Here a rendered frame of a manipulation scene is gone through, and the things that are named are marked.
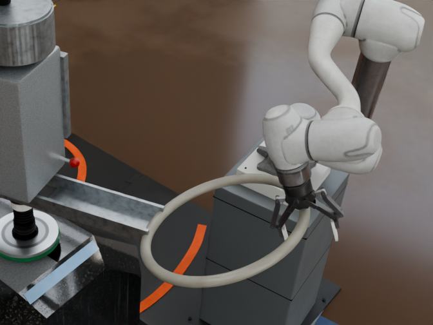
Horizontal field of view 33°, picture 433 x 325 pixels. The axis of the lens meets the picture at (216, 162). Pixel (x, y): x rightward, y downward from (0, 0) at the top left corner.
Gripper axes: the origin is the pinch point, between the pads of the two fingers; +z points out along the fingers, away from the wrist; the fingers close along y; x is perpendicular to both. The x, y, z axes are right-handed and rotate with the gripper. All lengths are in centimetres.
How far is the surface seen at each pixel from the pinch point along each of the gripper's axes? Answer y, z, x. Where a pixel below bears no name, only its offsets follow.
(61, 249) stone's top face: 84, 3, -20
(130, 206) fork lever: 53, -13, -13
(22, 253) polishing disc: 91, -5, -9
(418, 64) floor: -58, 115, -337
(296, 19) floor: 24, 77, -382
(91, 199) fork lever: 65, -16, -15
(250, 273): 13.7, -9.6, 22.5
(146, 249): 44.2, -10.6, 7.1
